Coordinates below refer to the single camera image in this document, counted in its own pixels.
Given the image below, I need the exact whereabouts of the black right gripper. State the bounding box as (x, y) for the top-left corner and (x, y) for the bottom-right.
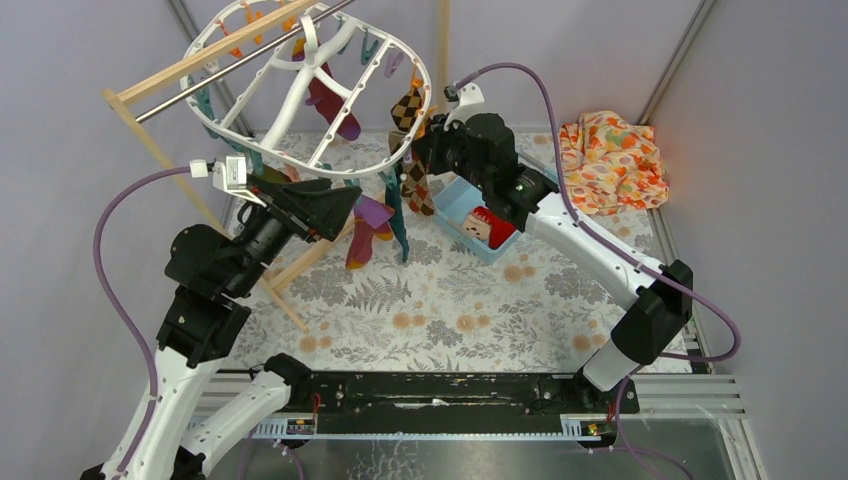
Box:
(410, 112), (491, 192)

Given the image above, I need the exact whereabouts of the red sock with bear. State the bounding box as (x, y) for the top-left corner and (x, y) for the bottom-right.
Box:
(461, 206), (516, 250)

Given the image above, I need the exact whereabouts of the teal clothespin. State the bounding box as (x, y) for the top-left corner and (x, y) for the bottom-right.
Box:
(379, 168), (402, 201)

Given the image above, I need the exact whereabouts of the white plastic clip hanger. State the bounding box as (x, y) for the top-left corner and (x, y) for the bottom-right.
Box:
(179, 2), (434, 179)

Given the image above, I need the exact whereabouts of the purple yellow striped sock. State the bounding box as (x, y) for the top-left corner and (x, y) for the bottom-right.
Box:
(345, 195), (395, 270)

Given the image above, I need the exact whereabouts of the brown argyle sock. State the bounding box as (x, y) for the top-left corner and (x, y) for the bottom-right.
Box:
(390, 79), (424, 133)
(394, 148), (435, 216)

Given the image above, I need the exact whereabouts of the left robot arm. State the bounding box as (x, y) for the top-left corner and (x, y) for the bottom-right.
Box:
(84, 178), (362, 479)

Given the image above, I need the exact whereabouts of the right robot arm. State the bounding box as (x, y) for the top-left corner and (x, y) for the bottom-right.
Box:
(411, 113), (693, 412)

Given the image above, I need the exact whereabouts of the light blue plastic basket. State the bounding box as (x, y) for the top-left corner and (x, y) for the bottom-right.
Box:
(434, 152), (559, 265)

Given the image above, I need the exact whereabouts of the dark green sock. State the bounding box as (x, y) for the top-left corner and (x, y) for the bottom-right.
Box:
(385, 198), (410, 263)

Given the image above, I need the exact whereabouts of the maroon purple sock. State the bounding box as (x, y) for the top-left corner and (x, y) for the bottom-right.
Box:
(291, 38), (361, 141)

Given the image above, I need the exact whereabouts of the purple clothespin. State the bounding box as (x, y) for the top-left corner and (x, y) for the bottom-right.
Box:
(383, 50), (406, 79)

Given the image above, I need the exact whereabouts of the floral patterned table mat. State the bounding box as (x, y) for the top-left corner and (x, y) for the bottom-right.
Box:
(215, 130), (694, 374)

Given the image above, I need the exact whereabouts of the floral orange cloth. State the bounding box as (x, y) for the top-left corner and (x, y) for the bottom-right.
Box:
(559, 110), (670, 215)

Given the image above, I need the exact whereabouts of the metal hanging rod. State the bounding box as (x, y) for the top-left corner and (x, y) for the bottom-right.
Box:
(117, 1), (318, 123)

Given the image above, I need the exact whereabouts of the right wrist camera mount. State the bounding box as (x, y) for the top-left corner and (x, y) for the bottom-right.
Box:
(444, 82), (485, 130)

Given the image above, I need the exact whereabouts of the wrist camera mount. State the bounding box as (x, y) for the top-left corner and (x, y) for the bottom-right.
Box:
(444, 82), (485, 130)
(189, 153), (267, 207)

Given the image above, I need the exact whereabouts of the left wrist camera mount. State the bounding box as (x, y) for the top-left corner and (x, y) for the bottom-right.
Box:
(189, 153), (267, 207)

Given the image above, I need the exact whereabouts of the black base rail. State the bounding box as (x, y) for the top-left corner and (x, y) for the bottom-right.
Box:
(257, 371), (640, 440)

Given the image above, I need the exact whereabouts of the wooden drying rack frame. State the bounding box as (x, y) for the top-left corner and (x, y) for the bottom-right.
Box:
(100, 0), (458, 334)

